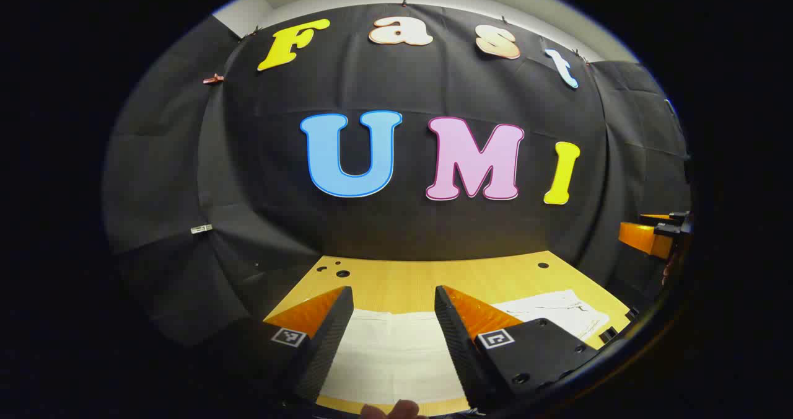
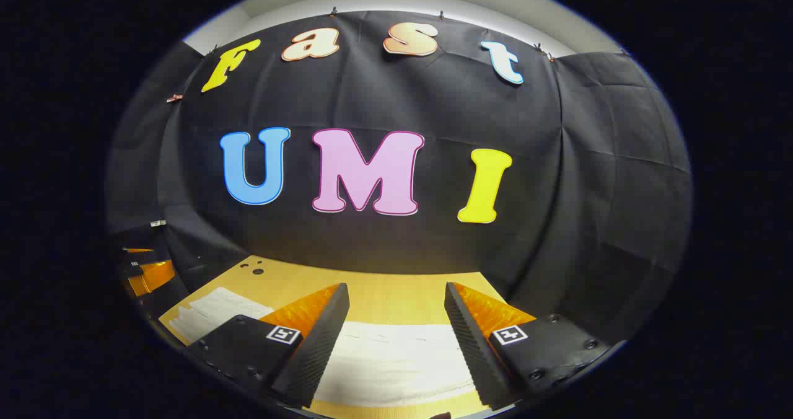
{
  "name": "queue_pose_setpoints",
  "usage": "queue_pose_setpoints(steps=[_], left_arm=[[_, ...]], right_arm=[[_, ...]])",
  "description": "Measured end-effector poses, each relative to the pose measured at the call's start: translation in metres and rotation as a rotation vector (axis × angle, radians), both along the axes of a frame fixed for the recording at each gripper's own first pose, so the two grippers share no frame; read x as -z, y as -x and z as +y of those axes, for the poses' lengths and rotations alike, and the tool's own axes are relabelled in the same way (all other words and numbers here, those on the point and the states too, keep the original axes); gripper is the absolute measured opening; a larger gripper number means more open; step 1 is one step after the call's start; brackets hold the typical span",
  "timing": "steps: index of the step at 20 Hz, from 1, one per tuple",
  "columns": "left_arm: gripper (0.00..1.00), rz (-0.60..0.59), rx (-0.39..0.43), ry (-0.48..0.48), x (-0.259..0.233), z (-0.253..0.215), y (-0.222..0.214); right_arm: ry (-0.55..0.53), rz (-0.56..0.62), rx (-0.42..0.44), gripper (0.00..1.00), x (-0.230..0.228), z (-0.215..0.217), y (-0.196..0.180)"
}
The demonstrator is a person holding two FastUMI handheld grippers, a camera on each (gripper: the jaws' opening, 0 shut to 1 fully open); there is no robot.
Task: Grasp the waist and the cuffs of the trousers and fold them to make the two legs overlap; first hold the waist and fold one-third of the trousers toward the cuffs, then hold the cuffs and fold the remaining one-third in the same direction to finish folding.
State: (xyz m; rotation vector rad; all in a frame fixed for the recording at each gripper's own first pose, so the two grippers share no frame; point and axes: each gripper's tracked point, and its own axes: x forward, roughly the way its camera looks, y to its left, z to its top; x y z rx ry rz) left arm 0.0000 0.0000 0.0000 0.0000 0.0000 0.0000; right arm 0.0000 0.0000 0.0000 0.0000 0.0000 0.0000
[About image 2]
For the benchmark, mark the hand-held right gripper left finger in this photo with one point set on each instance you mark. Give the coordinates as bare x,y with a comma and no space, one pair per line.
322,344

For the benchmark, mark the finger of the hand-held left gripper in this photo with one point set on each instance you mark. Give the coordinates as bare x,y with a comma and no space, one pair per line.
137,250
155,276

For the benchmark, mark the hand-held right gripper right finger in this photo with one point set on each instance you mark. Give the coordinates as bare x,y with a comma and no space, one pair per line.
474,344

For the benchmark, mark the white jeans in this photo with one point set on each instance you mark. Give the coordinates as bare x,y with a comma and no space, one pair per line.
396,363

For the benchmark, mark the black backdrop cloth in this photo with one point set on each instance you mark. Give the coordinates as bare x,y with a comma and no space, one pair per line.
372,97

